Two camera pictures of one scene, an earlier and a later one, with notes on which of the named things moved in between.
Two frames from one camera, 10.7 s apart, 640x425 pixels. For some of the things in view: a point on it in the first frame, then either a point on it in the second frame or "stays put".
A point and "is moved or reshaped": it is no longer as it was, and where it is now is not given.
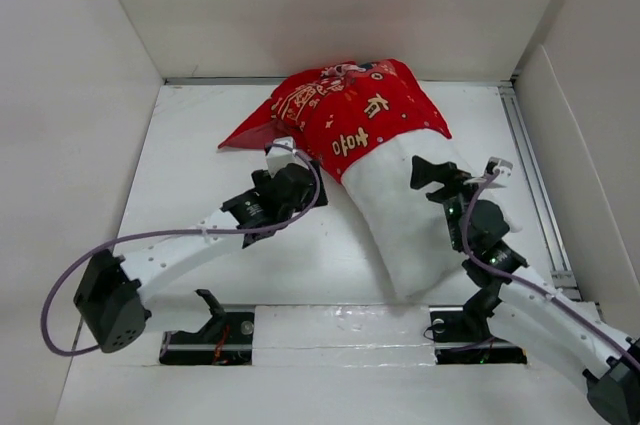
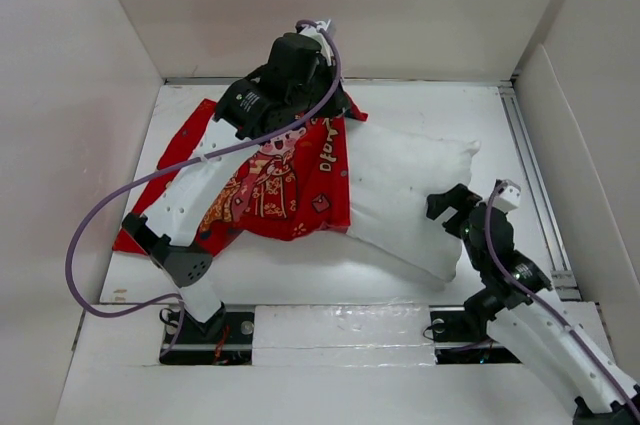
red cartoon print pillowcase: (324, 108) is moved or reshaped
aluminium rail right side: (563, 281) stays put
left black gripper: (311, 194) -> (325, 70)
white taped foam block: (342, 335) stays put
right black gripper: (423, 172) -> (459, 197)
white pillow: (407, 230) is moved or reshaped
